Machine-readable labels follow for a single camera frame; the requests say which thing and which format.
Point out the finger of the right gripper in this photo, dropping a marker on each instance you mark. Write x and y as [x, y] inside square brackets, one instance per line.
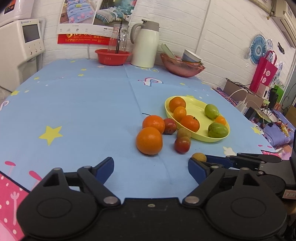
[225, 161]
[213, 165]

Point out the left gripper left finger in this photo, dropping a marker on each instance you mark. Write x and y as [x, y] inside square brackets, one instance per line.
[67, 205]

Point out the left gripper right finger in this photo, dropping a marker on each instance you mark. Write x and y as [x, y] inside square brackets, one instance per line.
[236, 203]

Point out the small brown yellow fruit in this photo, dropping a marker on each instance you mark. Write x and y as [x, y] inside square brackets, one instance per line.
[199, 157]

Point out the oblong green mango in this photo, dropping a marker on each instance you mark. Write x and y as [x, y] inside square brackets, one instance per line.
[217, 130]

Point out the small orange plate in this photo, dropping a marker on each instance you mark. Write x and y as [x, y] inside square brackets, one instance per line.
[220, 119]

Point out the orange mandarin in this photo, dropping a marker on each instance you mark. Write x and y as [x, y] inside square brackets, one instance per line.
[191, 123]

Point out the round green fruit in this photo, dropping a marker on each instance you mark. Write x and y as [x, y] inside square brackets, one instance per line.
[211, 111]

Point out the small orange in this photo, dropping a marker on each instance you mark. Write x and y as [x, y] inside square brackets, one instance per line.
[179, 113]

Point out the large orange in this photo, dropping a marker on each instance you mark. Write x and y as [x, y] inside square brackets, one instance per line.
[149, 141]

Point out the yellow plastic plate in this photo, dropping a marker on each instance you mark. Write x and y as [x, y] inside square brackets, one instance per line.
[195, 108]

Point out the purple bed sheet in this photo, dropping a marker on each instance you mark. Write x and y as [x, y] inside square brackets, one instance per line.
[275, 136]

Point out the small yellowish fruit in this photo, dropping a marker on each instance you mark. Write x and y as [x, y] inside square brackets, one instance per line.
[183, 132]

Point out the red apple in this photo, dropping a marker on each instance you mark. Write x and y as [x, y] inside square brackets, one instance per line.
[170, 126]

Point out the brown cardboard box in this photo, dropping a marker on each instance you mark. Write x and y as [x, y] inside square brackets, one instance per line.
[241, 93]

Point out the orange with stem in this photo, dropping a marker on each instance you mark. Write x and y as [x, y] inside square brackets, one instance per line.
[154, 121]

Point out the blue star tablecloth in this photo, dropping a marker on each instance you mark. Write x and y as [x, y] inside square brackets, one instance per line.
[74, 113]

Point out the pink gift bag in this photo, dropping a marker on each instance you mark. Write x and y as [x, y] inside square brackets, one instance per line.
[265, 71]

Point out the pink leaf bowl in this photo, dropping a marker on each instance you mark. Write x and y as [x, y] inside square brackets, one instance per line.
[180, 67]

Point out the stacked blue white bowls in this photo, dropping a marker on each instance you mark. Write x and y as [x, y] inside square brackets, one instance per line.
[189, 56]

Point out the blue paper fan decoration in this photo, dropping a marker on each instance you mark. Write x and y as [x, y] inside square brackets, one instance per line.
[257, 49]

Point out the green tilted plate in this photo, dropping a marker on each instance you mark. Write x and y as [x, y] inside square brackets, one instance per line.
[168, 52]

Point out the white thermos jug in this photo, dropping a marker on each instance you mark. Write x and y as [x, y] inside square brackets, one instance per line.
[145, 40]

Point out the red plastic basket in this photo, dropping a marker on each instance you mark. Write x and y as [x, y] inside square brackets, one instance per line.
[111, 58]

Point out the clear glass cup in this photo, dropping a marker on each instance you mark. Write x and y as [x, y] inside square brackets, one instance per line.
[118, 40]

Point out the white water dispenser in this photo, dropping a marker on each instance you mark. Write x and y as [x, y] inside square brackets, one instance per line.
[21, 44]

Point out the white charger with cable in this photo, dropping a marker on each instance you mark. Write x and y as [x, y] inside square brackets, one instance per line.
[241, 106]

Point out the wall air conditioner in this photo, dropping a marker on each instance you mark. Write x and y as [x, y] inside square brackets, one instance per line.
[283, 16]

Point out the bedding wall poster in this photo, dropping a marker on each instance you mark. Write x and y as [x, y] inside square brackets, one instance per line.
[92, 22]

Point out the white wall purifier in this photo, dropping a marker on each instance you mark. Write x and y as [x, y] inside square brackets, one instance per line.
[16, 10]

